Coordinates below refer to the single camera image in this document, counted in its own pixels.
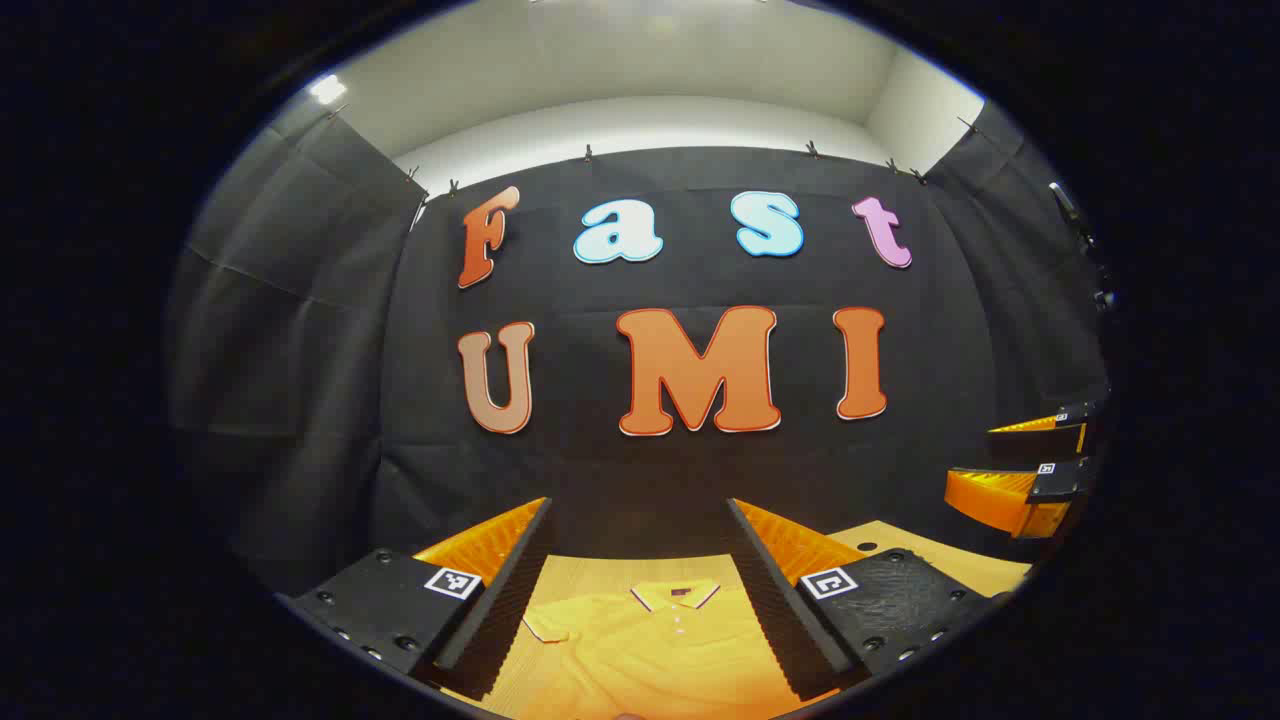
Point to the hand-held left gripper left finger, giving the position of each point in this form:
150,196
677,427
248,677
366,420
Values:
510,590

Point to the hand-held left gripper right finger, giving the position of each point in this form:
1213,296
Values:
775,600

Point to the orange polo T-shirt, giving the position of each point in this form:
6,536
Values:
650,650

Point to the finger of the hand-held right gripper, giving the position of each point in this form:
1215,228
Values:
1000,495
1040,432

